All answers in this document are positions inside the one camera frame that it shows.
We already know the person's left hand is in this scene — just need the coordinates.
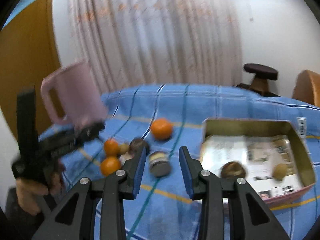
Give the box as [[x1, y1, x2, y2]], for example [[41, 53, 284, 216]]
[[16, 161, 65, 216]]

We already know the pink electric kettle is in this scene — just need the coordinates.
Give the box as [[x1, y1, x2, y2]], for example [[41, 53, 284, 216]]
[[40, 61, 108, 129]]

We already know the small orange upper left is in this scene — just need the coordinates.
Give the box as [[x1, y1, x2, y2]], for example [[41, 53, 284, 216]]
[[103, 138, 120, 157]]

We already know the small orange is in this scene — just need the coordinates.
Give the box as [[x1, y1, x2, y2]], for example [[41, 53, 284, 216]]
[[103, 138, 120, 157], [100, 156, 121, 177]]

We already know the small orange lower left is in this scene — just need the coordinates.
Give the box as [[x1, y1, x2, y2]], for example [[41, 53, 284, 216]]
[[100, 156, 121, 177]]

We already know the small brown longan fruit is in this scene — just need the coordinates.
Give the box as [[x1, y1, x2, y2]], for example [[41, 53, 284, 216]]
[[118, 143, 130, 155]]

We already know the dark brown water chestnut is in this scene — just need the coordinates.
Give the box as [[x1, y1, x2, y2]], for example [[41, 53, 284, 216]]
[[129, 137, 150, 157]]

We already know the tan longan in tin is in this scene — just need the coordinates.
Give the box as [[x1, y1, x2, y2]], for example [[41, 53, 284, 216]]
[[272, 163, 287, 181]]

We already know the printed paper in tin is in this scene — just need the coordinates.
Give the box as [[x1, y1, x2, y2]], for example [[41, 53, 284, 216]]
[[200, 135, 303, 199]]

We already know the large orange tangerine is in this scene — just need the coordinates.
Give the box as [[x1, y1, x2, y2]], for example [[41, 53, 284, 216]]
[[150, 118, 173, 140]]

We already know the blue plaid tablecloth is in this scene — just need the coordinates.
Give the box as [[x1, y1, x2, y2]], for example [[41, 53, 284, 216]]
[[62, 85, 319, 239]]

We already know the rectangular metal tin box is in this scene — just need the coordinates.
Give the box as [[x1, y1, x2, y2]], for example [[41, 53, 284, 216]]
[[199, 118, 316, 206]]

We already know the wooden door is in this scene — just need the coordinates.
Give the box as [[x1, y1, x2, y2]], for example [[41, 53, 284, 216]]
[[1, 0, 60, 137]]

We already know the floral beige curtain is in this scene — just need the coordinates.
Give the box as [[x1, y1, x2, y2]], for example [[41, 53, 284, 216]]
[[68, 0, 242, 93]]

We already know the dark round stool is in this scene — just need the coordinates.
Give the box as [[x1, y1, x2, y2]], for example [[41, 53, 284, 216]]
[[244, 63, 278, 96]]

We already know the orange leather armchair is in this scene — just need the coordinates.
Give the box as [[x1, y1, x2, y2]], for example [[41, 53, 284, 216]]
[[292, 69, 320, 107]]

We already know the hanging power cord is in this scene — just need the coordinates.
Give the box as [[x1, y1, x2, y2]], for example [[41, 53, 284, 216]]
[[247, 0, 254, 23]]

